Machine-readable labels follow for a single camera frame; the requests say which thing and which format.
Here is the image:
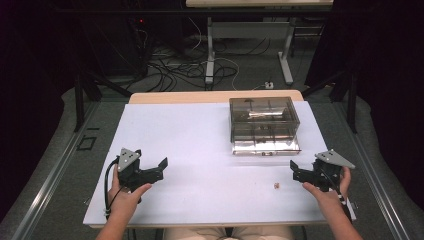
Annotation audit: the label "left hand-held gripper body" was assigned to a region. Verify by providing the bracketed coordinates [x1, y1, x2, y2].
[116, 147, 158, 193]

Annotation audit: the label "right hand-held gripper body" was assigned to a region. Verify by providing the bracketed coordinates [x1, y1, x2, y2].
[311, 148, 356, 193]

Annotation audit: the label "clear plastic drawer box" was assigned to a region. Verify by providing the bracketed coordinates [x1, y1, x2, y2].
[228, 96, 302, 157]

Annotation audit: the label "person's right hand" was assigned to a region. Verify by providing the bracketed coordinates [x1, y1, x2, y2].
[302, 166, 353, 214]

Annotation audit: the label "person's left hand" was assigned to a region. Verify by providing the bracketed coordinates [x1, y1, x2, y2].
[107, 164, 153, 222]

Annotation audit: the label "white table mat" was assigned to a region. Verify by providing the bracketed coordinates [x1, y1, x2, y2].
[82, 101, 357, 228]

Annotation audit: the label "wooden table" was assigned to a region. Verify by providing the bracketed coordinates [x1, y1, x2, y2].
[128, 89, 305, 105]

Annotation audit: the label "black metal stand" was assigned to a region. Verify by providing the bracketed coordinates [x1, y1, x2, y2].
[73, 19, 134, 133]
[301, 68, 358, 135]

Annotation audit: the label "person's beige trousers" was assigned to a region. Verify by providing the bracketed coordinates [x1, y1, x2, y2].
[163, 226, 295, 240]

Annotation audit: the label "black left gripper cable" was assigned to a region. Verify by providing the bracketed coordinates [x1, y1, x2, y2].
[103, 157, 122, 220]

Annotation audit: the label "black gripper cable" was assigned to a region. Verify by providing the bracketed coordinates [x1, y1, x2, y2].
[103, 157, 122, 220]
[322, 168, 354, 223]

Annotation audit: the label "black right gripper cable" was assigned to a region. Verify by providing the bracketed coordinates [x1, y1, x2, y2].
[322, 168, 354, 223]

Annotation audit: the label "tangle of floor cables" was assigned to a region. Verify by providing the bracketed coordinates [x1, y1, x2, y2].
[133, 29, 273, 93]

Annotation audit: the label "white desk frame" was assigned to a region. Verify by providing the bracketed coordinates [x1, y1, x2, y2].
[185, 0, 334, 86]

